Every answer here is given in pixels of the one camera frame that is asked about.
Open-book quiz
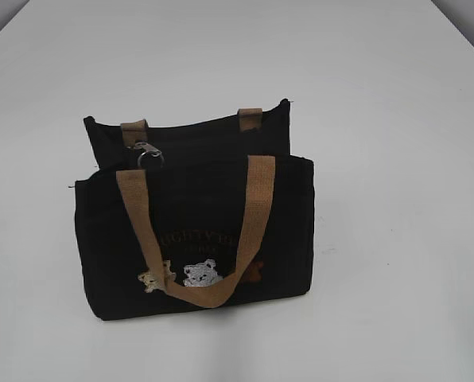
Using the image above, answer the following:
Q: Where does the black canvas tote bag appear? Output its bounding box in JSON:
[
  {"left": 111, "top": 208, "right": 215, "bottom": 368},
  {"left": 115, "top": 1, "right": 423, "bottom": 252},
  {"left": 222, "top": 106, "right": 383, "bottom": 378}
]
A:
[{"left": 75, "top": 99, "right": 315, "bottom": 321}]

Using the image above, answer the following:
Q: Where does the silver zipper pull ring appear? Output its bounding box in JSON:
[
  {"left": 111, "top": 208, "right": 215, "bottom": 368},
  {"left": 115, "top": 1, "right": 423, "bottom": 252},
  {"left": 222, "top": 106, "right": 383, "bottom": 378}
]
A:
[{"left": 131, "top": 139, "right": 165, "bottom": 169}]

